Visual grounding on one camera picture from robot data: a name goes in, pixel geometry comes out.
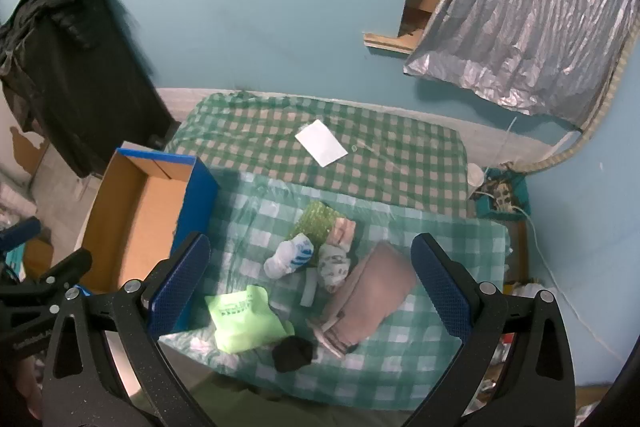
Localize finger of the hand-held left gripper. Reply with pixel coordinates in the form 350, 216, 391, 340
40, 250, 93, 294
0, 217, 42, 253

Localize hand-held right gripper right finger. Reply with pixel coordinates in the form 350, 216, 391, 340
400, 232, 576, 427

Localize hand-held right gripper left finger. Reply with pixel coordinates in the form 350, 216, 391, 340
41, 232, 218, 427

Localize blue cardboard box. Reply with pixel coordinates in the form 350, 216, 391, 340
80, 148, 221, 338

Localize beige towel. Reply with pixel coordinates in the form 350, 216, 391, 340
306, 241, 419, 359

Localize neon green sock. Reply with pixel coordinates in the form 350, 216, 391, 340
204, 284, 296, 355

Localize grey patterned white sock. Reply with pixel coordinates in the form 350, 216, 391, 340
317, 244, 352, 294

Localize white blue-printed plastic bag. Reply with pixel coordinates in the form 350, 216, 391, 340
264, 233, 315, 279

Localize pink striped cloth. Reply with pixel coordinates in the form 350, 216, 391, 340
326, 217, 359, 249

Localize white foam stick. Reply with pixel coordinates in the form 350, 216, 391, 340
300, 269, 319, 308

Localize black sock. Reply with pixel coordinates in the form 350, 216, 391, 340
272, 336, 316, 374

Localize green mesh scrubber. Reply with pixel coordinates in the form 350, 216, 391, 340
295, 201, 337, 244

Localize light green checked tablecloth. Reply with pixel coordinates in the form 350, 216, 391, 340
160, 169, 511, 410

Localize teal box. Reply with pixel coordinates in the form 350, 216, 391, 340
475, 166, 531, 221

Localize dark green checked bedsheet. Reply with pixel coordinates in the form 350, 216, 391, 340
165, 93, 469, 220

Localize dark green cloth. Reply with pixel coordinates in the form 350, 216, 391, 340
187, 372, 413, 427

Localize black hanging jacket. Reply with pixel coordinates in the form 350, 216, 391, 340
0, 0, 179, 178

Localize white paper sheet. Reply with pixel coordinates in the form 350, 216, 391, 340
294, 119, 349, 168

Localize wooden plank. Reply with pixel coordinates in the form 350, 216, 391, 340
363, 32, 417, 55

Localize silver foil sheet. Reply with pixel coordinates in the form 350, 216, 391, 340
403, 0, 640, 130

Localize white cable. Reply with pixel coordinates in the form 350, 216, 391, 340
470, 194, 626, 360

